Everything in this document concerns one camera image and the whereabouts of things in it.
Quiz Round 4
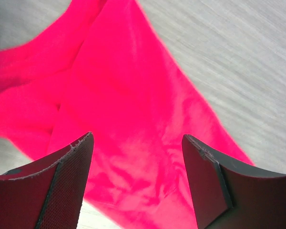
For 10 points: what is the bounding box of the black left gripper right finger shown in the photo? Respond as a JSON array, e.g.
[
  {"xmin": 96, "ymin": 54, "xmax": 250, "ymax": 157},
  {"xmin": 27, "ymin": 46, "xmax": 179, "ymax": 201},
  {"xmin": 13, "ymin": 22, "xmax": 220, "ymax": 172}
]
[{"xmin": 182, "ymin": 135, "xmax": 286, "ymax": 229}]

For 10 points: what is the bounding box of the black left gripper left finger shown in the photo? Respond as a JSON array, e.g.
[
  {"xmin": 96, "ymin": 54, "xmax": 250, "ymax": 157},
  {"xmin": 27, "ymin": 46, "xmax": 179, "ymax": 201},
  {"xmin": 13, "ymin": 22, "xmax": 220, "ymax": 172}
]
[{"xmin": 0, "ymin": 132, "xmax": 94, "ymax": 229}]

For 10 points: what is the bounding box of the red t-shirt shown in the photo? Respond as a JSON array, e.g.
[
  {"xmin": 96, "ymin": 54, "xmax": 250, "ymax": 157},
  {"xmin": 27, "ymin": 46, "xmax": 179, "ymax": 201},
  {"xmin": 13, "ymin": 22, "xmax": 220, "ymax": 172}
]
[{"xmin": 0, "ymin": 0, "xmax": 251, "ymax": 229}]

